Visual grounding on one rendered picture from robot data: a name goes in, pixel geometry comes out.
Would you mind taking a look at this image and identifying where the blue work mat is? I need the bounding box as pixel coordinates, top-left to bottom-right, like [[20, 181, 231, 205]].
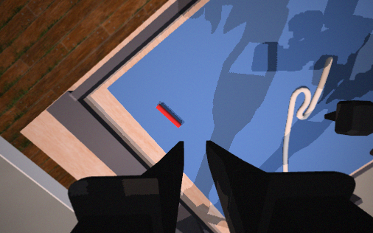
[[107, 0, 373, 217]]

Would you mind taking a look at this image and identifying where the red cylinder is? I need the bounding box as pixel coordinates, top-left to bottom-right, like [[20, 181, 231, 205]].
[[156, 104, 181, 128]]

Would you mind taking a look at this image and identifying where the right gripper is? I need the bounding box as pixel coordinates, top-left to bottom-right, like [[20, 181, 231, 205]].
[[324, 100, 373, 136]]

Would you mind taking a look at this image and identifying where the white rope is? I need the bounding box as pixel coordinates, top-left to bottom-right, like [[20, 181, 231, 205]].
[[283, 57, 333, 172]]

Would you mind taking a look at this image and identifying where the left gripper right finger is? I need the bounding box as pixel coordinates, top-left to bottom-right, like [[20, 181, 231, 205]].
[[206, 141, 356, 233]]

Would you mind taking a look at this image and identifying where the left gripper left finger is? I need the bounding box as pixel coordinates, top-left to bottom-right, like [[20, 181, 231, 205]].
[[68, 141, 184, 233]]

